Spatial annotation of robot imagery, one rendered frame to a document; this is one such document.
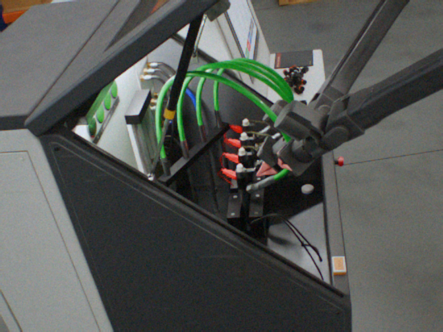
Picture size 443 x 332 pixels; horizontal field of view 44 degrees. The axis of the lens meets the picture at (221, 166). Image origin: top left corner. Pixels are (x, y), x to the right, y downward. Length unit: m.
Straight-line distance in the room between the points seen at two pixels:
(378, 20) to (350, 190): 1.91
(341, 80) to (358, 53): 0.08
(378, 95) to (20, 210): 0.76
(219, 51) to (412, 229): 1.61
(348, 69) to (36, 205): 0.76
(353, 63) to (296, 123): 0.30
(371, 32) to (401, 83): 0.38
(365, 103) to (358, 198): 2.11
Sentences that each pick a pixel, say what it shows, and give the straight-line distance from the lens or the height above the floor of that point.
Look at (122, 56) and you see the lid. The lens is 0.94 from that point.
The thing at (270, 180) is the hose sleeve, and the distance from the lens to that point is 1.32.
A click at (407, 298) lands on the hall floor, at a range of 2.61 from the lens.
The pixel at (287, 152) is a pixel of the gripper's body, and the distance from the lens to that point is 1.19.
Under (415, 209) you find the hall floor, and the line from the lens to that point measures 3.06.
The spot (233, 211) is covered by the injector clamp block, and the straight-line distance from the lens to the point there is 1.52.
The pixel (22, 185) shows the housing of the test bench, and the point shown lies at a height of 1.34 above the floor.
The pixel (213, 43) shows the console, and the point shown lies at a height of 1.32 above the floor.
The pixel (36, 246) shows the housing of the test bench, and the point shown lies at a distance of 1.29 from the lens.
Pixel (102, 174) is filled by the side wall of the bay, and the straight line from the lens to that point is 1.10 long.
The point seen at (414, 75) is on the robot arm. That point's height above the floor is 1.50.
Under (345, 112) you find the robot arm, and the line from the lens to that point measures 1.04.
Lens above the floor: 1.93
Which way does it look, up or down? 34 degrees down
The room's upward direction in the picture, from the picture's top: 10 degrees counter-clockwise
